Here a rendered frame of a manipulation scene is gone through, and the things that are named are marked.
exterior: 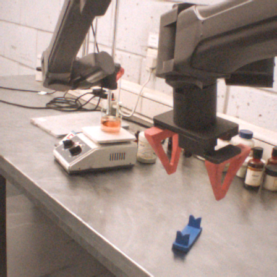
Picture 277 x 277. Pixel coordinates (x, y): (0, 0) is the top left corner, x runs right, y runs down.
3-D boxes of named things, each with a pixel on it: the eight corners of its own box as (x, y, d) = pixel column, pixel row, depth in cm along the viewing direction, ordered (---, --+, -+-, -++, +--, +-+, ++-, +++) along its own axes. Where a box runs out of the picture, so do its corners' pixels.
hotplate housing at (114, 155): (68, 175, 118) (70, 146, 115) (52, 157, 128) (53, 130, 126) (143, 167, 128) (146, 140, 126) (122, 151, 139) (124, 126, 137)
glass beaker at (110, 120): (108, 137, 124) (111, 107, 121) (93, 131, 128) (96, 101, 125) (127, 133, 129) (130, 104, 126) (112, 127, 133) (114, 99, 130)
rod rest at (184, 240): (187, 252, 88) (190, 236, 87) (170, 247, 89) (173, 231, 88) (201, 230, 96) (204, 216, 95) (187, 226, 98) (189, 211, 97)
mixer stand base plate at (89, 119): (57, 137, 145) (57, 134, 145) (29, 120, 159) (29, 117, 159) (130, 127, 164) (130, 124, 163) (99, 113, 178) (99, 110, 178)
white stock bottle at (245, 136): (224, 166, 136) (230, 129, 132) (238, 162, 140) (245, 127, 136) (240, 173, 131) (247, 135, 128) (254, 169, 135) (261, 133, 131)
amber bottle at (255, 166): (242, 181, 125) (249, 144, 122) (258, 183, 125) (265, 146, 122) (244, 188, 121) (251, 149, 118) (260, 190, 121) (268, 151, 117)
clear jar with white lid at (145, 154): (140, 155, 137) (143, 130, 135) (159, 159, 136) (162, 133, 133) (133, 161, 132) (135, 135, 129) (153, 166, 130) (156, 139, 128)
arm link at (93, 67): (41, 54, 105) (44, 88, 103) (74, 33, 98) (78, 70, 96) (80, 65, 114) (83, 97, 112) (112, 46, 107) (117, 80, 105)
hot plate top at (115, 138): (96, 143, 119) (97, 140, 119) (80, 130, 129) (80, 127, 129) (136, 140, 125) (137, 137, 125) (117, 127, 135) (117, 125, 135)
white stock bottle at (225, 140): (206, 168, 132) (212, 133, 129) (213, 162, 137) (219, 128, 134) (225, 174, 129) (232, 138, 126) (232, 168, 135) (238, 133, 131)
